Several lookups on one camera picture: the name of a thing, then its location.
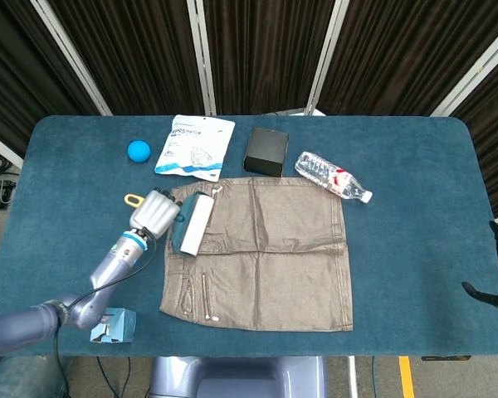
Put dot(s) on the blue jeans leg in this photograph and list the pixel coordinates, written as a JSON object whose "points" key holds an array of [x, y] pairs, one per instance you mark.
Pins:
{"points": [[16, 379]]}

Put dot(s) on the clear plastic water bottle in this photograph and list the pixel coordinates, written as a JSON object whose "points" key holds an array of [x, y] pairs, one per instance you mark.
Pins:
{"points": [[321, 170]]}

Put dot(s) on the light blue cardboard box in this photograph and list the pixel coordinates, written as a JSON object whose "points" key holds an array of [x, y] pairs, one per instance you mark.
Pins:
{"points": [[118, 327]]}

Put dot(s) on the brown metallic skirt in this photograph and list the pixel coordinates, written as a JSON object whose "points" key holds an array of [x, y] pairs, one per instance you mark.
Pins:
{"points": [[274, 257]]}

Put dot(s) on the black box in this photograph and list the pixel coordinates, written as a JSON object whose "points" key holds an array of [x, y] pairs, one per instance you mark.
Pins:
{"points": [[266, 151]]}

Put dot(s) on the grey-blue robot torso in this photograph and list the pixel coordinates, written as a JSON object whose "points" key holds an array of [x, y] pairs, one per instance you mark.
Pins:
{"points": [[240, 377]]}

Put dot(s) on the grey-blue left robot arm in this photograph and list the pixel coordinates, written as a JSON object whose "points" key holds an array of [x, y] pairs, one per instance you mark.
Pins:
{"points": [[110, 269]]}

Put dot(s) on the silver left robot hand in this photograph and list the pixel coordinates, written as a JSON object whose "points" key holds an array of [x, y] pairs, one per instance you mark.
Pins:
{"points": [[153, 215]]}

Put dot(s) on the white partition foot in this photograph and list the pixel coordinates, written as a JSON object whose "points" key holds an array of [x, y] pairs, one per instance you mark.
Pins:
{"points": [[299, 112]]}

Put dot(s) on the blue ball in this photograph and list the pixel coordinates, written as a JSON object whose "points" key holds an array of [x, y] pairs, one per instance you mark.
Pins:
{"points": [[139, 151]]}

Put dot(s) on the white blue mask package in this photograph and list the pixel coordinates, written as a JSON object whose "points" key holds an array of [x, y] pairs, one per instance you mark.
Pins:
{"points": [[195, 145]]}

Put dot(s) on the yellow floor tape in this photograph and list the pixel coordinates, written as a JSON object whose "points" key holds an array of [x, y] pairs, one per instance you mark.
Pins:
{"points": [[406, 377]]}

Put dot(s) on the blue table cover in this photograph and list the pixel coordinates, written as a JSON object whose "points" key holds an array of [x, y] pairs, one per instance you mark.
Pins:
{"points": [[398, 248]]}

